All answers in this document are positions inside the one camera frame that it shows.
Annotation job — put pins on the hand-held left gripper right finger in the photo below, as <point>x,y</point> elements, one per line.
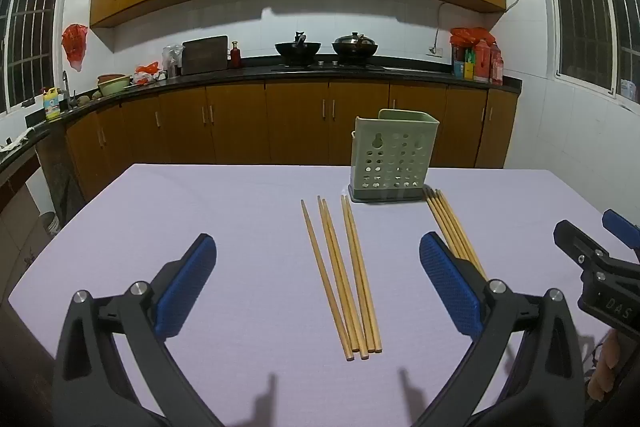
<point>450,287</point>

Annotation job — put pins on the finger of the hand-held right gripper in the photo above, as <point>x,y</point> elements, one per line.
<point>572,238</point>
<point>620,224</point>

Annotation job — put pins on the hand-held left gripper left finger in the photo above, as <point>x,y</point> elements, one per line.
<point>185,287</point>

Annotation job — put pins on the green perforated utensil holder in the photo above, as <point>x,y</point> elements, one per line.
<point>390,157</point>

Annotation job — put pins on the person's right hand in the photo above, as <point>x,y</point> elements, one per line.
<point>605,367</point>

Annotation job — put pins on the bottle on window sill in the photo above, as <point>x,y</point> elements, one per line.
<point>628,92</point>

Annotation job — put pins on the large red bottle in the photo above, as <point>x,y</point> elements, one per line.
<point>496,67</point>
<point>482,62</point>

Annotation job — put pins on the wooden base cabinets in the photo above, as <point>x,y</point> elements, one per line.
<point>295,122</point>

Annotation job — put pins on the green and yellow box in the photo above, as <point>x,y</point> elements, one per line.
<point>468,67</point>

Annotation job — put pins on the green basin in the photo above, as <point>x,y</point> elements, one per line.
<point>114,86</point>

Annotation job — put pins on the red and white plastic bag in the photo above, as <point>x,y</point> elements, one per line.
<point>147,72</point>

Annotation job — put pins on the barred window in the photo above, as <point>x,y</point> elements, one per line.
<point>30,32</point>
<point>585,7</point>

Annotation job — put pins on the white cloth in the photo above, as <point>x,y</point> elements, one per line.
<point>17,142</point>

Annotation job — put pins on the yellow detergent bottle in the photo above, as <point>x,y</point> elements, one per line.
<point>52,107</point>

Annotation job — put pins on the metal faucet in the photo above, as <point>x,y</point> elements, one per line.
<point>65,92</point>

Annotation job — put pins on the dark wooden cutting board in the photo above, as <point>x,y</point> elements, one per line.
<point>205,54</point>

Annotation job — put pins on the black kitchen countertop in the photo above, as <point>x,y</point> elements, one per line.
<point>350,74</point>

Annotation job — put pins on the small red bottle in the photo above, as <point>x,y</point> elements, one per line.
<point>236,57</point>

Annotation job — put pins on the gas stove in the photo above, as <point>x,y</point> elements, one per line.
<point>327,65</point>

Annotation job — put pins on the black pot with lid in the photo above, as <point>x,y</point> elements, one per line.
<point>355,47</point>

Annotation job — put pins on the black wok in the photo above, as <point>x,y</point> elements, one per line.
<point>297,49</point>

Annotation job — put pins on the hanging red plastic bag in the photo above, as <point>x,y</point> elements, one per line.
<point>75,42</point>

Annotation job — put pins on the white wall socket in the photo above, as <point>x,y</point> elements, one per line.
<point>435,51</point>

